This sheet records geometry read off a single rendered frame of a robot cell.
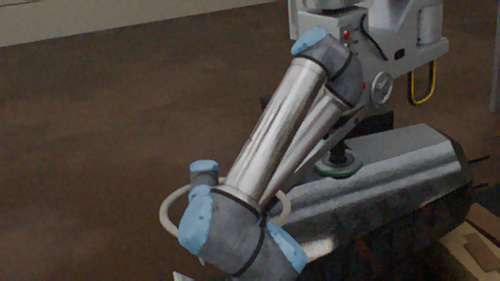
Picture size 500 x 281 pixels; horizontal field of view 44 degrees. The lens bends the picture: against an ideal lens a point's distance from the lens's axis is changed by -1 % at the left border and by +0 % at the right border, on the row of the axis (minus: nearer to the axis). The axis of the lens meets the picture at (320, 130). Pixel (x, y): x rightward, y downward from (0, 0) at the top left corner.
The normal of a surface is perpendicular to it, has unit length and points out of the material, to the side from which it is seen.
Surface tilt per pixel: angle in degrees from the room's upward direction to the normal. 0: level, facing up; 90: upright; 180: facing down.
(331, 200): 45
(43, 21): 90
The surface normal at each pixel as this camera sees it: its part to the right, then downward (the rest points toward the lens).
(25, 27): 0.45, 0.37
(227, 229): 0.49, -0.18
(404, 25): 0.74, 0.26
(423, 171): 0.29, -0.38
